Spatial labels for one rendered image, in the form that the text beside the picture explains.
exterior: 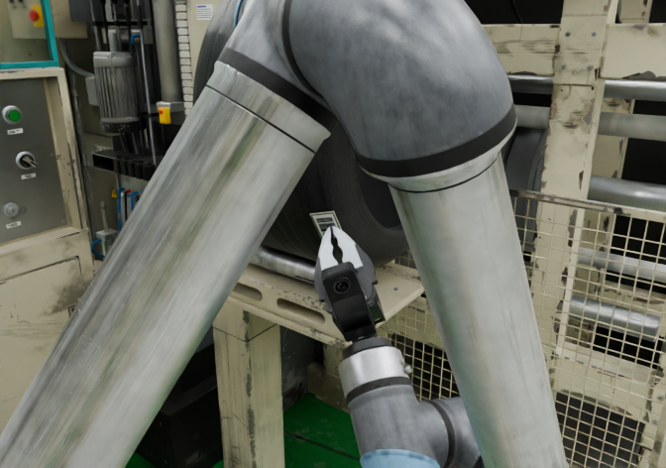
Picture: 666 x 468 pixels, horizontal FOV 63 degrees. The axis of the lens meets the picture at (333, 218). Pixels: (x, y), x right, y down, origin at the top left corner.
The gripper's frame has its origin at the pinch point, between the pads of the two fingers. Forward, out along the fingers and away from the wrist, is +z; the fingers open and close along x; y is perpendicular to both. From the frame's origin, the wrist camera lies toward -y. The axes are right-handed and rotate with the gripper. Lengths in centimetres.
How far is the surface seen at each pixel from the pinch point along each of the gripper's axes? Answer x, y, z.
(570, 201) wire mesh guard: 48, 38, 11
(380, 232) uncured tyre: 6.9, 11.6, 3.9
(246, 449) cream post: -47, 75, -9
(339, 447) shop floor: -31, 122, -6
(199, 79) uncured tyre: -12.6, -14.2, 27.3
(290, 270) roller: -12.0, 19.7, 7.2
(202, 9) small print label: -13, -6, 58
